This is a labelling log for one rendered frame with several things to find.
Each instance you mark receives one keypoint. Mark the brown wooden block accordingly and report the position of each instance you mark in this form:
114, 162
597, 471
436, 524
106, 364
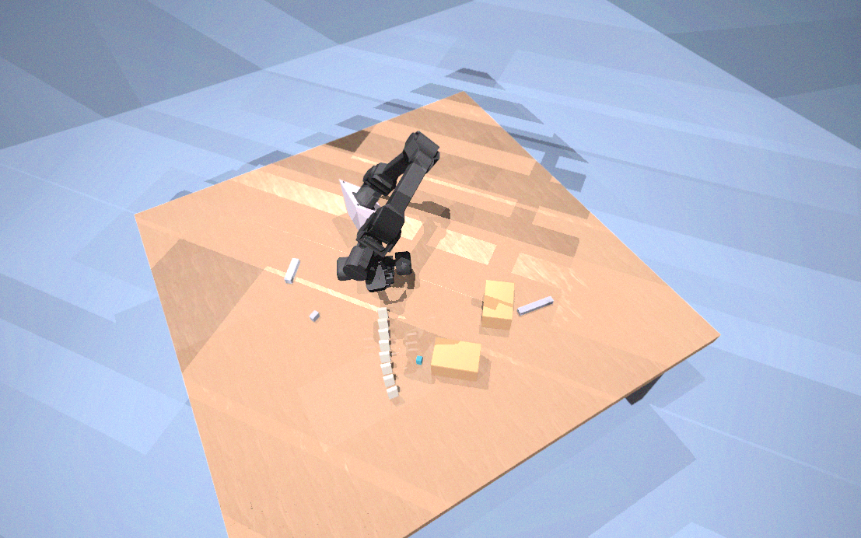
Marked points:
455, 359
498, 305

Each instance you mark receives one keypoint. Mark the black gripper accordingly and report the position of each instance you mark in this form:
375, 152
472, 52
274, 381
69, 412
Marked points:
402, 263

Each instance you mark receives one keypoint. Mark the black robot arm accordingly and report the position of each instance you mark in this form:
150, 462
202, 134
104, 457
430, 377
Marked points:
420, 154

